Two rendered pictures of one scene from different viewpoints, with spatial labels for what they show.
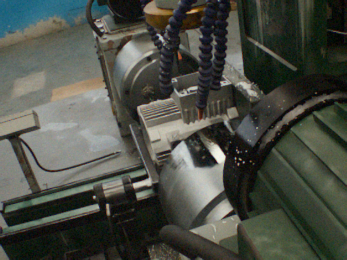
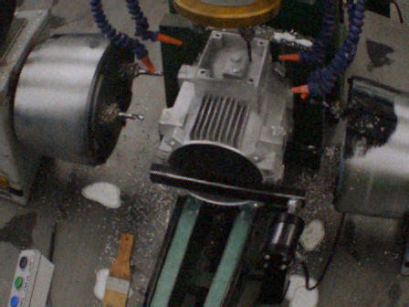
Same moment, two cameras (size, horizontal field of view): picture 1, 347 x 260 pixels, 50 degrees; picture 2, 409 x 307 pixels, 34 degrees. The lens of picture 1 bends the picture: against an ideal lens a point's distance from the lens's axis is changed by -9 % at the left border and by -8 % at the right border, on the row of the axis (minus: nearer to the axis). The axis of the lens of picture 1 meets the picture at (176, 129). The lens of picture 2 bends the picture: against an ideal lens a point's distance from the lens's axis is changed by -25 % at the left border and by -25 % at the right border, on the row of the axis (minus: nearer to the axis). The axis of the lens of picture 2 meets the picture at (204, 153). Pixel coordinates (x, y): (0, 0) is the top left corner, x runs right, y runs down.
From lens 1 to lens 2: 1.05 m
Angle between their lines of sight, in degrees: 48
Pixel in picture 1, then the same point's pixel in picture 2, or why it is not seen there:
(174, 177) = (370, 163)
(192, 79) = (205, 58)
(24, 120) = (43, 269)
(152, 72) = (105, 84)
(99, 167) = (65, 260)
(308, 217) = not seen: outside the picture
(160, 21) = (252, 22)
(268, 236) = not seen: outside the picture
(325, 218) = not seen: outside the picture
